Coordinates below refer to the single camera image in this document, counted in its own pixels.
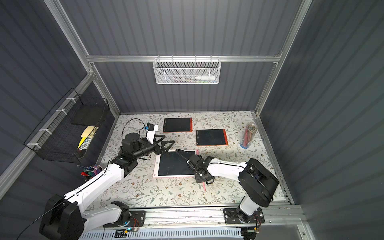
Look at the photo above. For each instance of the white wire mesh basket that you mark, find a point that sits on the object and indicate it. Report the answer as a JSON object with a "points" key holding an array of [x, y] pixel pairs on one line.
{"points": [[183, 73]]}

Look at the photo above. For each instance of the yellow sticky notes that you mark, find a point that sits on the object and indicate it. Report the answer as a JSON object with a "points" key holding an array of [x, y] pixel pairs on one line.
{"points": [[86, 137]]}

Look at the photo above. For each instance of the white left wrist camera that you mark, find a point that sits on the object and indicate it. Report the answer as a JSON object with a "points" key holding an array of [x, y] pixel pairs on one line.
{"points": [[151, 129]]}

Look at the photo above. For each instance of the white marker in basket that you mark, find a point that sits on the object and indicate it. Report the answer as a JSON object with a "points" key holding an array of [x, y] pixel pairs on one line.
{"points": [[205, 78]]}

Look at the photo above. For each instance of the pink white writing tablet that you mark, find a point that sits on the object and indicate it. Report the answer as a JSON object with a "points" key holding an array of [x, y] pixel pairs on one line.
{"points": [[172, 165]]}

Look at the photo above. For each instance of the pink cup of markers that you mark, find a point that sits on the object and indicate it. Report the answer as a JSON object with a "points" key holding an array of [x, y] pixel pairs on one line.
{"points": [[90, 172]]}

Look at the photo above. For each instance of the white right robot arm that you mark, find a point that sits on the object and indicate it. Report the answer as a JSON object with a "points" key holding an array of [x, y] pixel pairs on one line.
{"points": [[257, 181]]}

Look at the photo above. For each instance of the clear cup of pencils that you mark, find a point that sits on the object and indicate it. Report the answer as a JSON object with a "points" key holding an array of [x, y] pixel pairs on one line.
{"points": [[249, 133]]}

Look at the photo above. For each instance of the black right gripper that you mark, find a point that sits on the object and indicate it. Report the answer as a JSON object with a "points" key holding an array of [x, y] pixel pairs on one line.
{"points": [[192, 159]]}

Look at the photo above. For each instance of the red tablet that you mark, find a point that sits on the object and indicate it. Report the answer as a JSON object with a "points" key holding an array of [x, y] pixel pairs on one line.
{"points": [[212, 137], [177, 125]]}

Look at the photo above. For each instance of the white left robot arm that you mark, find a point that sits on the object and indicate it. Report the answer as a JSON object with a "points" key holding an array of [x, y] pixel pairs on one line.
{"points": [[67, 218]]}

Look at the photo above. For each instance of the black wire wall basket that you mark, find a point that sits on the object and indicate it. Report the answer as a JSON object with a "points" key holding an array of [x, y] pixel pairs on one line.
{"points": [[58, 140]]}

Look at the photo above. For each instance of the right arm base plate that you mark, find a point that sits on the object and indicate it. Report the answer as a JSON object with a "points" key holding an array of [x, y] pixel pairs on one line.
{"points": [[236, 216]]}

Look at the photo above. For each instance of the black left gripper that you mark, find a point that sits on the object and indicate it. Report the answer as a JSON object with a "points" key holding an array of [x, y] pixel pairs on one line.
{"points": [[157, 147]]}

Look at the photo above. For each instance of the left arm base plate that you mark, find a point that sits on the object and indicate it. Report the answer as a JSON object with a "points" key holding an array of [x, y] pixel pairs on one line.
{"points": [[131, 219]]}

